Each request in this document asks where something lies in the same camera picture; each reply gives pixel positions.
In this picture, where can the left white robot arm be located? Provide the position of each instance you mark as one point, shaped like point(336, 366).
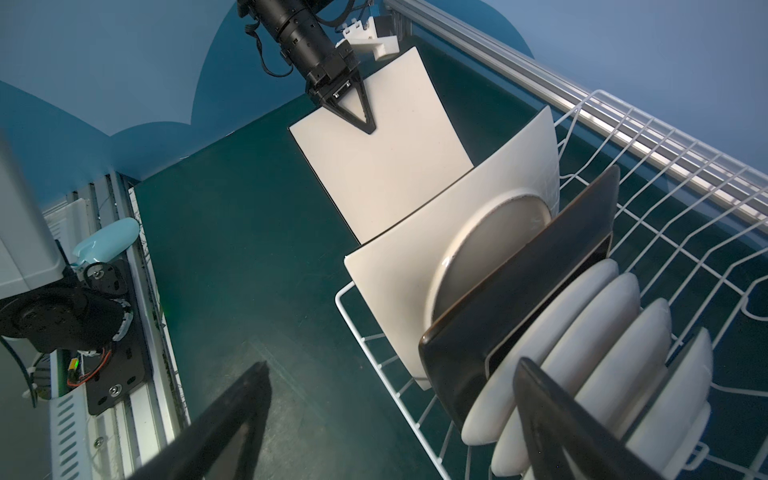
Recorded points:
point(30, 257)

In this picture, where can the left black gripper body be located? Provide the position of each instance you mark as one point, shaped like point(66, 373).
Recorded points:
point(329, 70)

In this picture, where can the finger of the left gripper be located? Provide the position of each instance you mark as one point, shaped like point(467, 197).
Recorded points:
point(347, 98)

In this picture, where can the white round plate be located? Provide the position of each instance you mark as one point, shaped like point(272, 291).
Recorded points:
point(621, 376)
point(672, 422)
point(574, 357)
point(496, 401)

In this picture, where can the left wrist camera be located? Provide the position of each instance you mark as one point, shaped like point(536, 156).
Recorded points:
point(376, 35)

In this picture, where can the aluminium frame rail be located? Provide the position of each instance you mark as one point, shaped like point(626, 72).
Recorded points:
point(570, 96)

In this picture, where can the white wire dish rack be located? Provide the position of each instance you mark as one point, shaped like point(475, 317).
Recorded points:
point(692, 225)

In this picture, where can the black square plate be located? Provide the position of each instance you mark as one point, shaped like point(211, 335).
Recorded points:
point(465, 345)

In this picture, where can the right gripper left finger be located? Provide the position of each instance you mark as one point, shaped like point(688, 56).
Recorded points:
point(241, 413)

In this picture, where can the white square plate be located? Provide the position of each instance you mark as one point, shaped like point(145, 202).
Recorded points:
point(416, 270)
point(375, 180)

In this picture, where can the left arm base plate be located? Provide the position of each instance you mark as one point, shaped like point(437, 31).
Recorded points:
point(129, 366)

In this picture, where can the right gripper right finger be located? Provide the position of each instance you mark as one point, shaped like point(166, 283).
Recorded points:
point(562, 439)

